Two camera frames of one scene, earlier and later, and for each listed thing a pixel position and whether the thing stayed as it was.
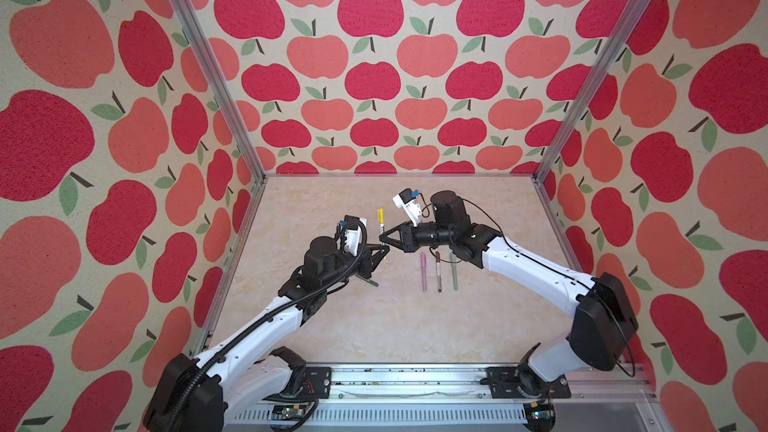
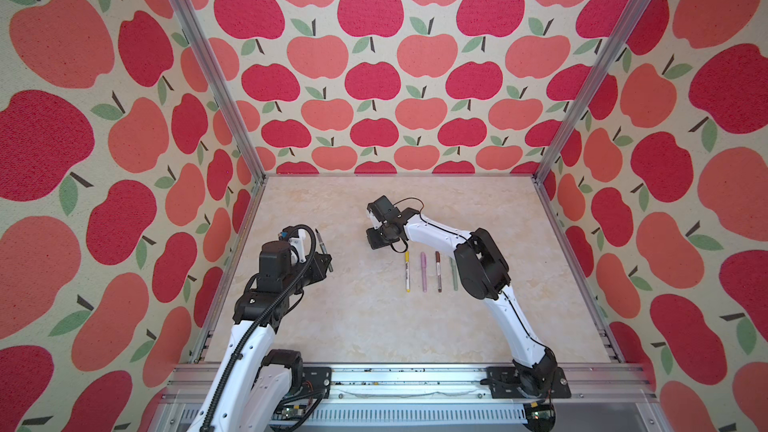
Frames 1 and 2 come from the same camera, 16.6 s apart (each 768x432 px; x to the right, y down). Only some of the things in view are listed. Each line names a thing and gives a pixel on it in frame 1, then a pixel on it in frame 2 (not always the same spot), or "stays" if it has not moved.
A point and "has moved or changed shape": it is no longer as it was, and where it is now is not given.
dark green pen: (370, 281) has moved or changed shape
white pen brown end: (438, 269) stays
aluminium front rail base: (452, 397) stays
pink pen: (424, 270) stays
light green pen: (453, 260) stays
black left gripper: (366, 267) -> (318, 268)
